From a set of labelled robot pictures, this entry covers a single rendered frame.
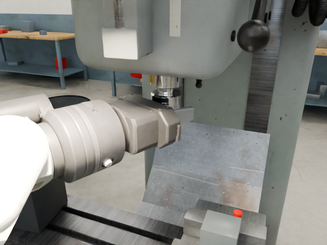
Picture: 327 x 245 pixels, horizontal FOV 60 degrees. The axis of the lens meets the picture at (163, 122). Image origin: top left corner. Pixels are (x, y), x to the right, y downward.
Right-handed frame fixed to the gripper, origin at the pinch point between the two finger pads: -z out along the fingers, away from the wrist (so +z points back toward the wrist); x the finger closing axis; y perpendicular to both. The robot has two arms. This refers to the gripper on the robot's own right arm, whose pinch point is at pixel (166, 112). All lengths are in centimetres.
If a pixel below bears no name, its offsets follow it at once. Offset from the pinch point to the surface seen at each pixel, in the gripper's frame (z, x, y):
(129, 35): 11.5, -6.6, -12.7
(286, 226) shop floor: -136, 22, 122
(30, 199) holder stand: 15.1, 25.9, 23.2
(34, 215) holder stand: 15.1, 25.9, 27.6
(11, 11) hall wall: -169, 630, -2
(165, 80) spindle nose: 1.9, -1.6, -5.7
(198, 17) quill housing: 5.4, -10.1, -14.4
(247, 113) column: -37.3, 6.9, 11.6
